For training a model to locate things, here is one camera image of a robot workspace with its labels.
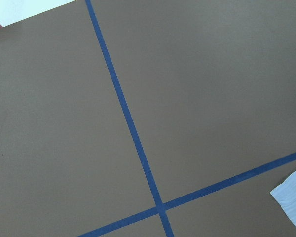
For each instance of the light blue button-up shirt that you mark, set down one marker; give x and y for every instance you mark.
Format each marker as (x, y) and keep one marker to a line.
(285, 195)

